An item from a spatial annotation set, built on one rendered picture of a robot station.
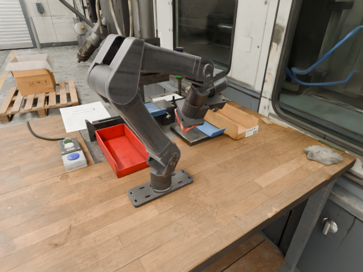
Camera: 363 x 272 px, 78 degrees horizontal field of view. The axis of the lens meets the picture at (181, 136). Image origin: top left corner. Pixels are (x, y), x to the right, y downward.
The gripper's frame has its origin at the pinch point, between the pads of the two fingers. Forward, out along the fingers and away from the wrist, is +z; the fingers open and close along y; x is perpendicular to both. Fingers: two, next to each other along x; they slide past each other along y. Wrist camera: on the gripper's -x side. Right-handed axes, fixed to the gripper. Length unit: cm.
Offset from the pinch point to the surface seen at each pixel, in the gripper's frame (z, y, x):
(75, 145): 17.3, 11.2, 35.1
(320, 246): 39, -58, -63
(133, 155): 12.8, -0.3, 16.9
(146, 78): 0.8, 25.7, 5.3
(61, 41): 536, 784, 37
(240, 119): 10.0, 4.7, -34.2
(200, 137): 9.5, -0.6, -10.2
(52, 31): 505, 800, 61
